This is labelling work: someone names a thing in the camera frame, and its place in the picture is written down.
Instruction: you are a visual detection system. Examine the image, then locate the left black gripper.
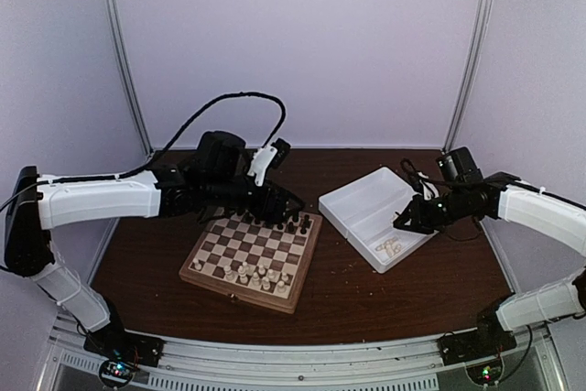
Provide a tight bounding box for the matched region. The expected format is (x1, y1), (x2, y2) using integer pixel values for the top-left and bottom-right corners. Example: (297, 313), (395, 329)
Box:
(204, 176), (306, 224)

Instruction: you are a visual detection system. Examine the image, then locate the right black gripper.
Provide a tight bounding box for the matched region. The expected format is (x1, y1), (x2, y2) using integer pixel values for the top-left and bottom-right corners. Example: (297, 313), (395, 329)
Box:
(394, 187), (469, 234)

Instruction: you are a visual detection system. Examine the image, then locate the white tall piece carried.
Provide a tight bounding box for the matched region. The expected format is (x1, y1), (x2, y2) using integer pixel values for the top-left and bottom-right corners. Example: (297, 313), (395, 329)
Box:
(238, 262), (249, 286)

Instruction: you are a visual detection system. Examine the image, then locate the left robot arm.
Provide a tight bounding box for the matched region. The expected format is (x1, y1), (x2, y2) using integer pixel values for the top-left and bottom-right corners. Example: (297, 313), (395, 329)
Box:
(2, 131), (305, 358)

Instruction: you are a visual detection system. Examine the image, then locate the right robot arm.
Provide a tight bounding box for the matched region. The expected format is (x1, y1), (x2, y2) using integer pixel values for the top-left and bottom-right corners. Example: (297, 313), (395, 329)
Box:
(393, 147), (585, 356)

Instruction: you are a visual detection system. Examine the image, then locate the pile of white chess pieces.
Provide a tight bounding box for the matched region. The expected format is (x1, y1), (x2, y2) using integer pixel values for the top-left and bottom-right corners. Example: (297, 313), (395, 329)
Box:
(375, 237), (402, 259)

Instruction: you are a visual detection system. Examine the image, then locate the wooden chess board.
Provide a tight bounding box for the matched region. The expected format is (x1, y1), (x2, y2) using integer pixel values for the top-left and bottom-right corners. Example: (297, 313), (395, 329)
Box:
(179, 212), (322, 314)

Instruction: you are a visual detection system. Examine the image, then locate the white plastic tray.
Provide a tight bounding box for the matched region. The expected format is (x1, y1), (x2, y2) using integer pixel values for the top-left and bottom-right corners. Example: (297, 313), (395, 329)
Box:
(319, 167), (432, 274)

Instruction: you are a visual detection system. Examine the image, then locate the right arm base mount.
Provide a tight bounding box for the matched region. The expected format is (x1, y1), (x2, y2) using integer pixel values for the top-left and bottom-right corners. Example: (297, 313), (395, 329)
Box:
(438, 305), (516, 365)

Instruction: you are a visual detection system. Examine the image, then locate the front aluminium rail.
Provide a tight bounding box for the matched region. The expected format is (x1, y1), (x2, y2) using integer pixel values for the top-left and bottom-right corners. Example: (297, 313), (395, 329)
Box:
(40, 312), (559, 391)

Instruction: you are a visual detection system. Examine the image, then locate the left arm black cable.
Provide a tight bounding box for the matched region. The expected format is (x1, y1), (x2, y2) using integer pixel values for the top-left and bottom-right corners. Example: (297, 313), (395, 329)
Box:
(0, 91), (288, 218)

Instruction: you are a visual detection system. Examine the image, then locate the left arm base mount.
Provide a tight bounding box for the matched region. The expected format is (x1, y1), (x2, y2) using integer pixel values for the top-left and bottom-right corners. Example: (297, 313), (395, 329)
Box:
(82, 301), (165, 368)

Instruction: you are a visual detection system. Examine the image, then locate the right aluminium frame post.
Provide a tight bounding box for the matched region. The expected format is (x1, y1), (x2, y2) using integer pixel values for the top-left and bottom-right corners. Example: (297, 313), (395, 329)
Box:
(441, 0), (494, 152)

